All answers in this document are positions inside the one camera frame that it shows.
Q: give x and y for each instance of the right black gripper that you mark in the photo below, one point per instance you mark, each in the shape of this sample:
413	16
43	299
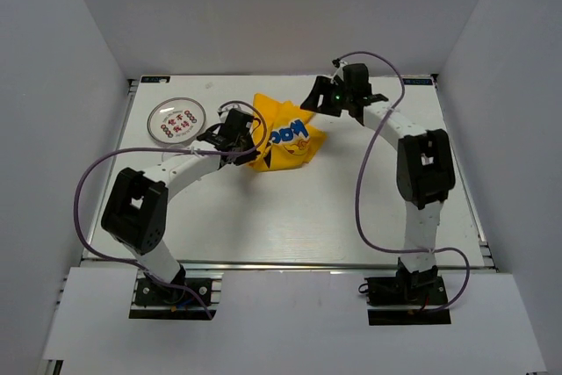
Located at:
322	87

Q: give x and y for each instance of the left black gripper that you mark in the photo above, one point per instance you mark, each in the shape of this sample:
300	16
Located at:
250	155

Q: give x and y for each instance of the yellow pikachu cloth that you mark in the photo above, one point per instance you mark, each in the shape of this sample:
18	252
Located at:
293	140

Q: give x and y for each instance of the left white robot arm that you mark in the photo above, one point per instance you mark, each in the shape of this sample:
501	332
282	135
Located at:
135	214

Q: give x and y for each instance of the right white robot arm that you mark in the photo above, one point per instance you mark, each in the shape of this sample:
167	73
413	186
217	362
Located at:
425	173

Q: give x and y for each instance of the white patterned plate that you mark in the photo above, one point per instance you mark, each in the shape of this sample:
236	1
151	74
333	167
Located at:
178	120

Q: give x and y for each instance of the right black corner label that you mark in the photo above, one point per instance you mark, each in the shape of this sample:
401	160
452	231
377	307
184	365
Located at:
417	81

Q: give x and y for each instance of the black corner label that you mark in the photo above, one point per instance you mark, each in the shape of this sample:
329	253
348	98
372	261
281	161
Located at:
417	81
155	79

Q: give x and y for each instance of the clear glass cup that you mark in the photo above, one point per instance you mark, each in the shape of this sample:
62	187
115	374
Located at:
171	152

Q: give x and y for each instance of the left black corner label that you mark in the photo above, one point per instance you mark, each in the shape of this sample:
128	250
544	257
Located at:
155	79

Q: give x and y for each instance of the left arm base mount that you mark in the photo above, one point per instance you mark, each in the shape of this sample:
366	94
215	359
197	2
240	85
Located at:
151	301

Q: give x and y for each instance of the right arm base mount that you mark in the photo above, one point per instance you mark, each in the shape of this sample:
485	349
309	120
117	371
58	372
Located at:
389	305

